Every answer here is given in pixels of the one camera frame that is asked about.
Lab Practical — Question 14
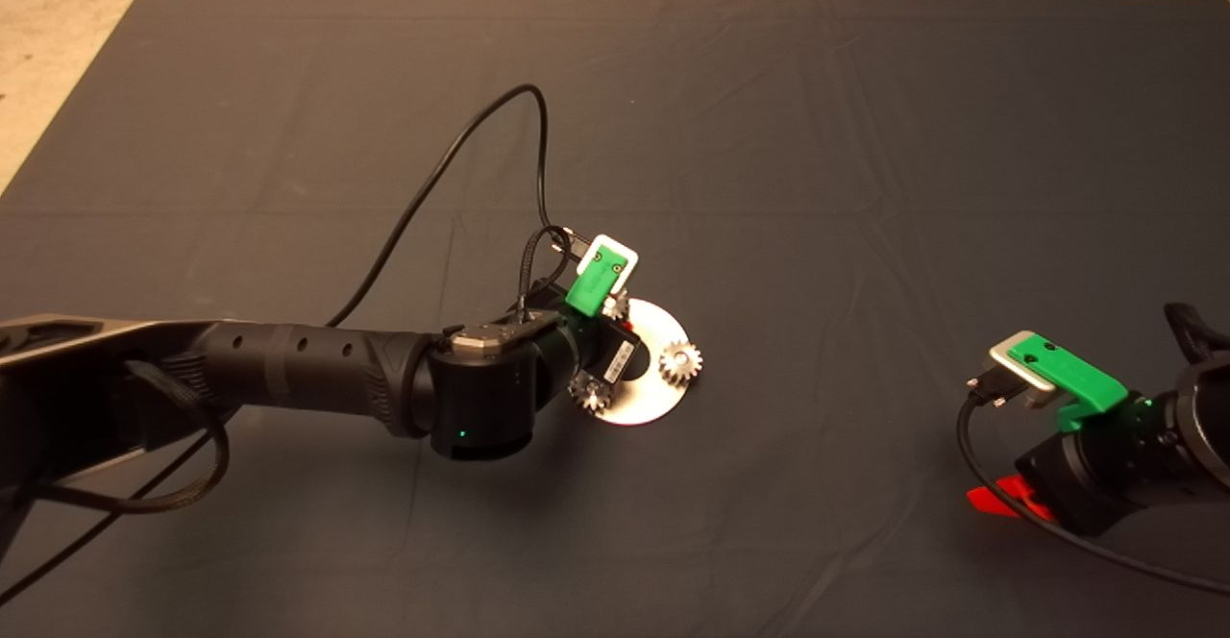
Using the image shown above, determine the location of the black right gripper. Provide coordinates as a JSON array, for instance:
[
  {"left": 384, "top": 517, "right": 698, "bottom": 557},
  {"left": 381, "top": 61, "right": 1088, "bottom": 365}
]
[{"left": 966, "top": 393, "right": 1197, "bottom": 535}]

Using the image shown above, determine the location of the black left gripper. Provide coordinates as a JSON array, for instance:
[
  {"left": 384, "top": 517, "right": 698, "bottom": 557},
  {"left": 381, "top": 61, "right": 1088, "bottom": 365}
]
[{"left": 550, "top": 307, "right": 643, "bottom": 399}]

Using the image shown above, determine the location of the dark grey table cloth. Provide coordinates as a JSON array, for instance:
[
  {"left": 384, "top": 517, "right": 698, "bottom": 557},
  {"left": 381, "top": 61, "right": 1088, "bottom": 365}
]
[{"left": 0, "top": 0, "right": 1230, "bottom": 638}]

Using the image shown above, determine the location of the green left camera mount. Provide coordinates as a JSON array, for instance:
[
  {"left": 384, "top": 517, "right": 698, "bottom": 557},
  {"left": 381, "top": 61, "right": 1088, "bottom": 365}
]
[{"left": 565, "top": 244, "right": 630, "bottom": 318}]

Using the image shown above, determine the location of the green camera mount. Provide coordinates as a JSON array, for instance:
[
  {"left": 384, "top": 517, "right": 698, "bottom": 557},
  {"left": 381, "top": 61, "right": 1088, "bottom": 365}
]
[
  {"left": 565, "top": 244, "right": 630, "bottom": 318},
  {"left": 1007, "top": 332, "right": 1129, "bottom": 432}
]

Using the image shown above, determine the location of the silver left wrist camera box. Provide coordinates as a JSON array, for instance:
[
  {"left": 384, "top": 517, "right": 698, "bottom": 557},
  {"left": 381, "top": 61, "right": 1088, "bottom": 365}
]
[{"left": 581, "top": 234, "right": 639, "bottom": 295}]

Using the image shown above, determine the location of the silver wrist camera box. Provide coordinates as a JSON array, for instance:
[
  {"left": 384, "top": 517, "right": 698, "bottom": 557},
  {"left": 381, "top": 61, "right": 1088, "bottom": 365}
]
[
  {"left": 990, "top": 331, "right": 1058, "bottom": 410},
  {"left": 581, "top": 234, "right": 639, "bottom": 295}
]

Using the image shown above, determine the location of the white round base plate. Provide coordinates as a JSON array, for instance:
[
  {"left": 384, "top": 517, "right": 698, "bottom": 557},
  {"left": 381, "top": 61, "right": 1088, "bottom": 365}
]
[{"left": 577, "top": 298, "right": 695, "bottom": 426}]

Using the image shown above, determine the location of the braided black left gripper cable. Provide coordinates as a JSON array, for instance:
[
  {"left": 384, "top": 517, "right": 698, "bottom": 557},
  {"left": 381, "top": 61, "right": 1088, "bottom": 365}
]
[{"left": 516, "top": 225, "right": 571, "bottom": 322}]

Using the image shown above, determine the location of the braided black gripper cable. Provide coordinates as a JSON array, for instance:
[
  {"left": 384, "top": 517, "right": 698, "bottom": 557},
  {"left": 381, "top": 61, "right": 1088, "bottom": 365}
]
[
  {"left": 1165, "top": 302, "right": 1230, "bottom": 363},
  {"left": 516, "top": 225, "right": 571, "bottom": 322}
]

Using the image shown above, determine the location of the green right camera mount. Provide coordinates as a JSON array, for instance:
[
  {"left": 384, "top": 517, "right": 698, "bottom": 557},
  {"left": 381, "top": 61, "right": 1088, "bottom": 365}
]
[{"left": 1007, "top": 332, "right": 1129, "bottom": 432}]

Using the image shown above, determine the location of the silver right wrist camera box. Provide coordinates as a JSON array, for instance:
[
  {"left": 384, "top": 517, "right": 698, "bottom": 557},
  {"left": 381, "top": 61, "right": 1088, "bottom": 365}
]
[{"left": 990, "top": 331, "right": 1058, "bottom": 410}]

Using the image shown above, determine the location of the smooth black left camera cable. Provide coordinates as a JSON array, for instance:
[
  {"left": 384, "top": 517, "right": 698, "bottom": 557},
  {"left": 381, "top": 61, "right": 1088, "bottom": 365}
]
[{"left": 327, "top": 84, "right": 589, "bottom": 328}]

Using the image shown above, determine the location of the braided black right gripper cable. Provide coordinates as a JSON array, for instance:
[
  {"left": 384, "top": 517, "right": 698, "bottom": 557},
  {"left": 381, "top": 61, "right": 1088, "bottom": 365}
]
[{"left": 1165, "top": 302, "right": 1230, "bottom": 363}]

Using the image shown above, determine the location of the braided black left arm hose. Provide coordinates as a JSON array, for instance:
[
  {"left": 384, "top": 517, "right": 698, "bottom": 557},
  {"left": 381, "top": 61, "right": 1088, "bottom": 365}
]
[{"left": 0, "top": 359, "right": 232, "bottom": 610}]

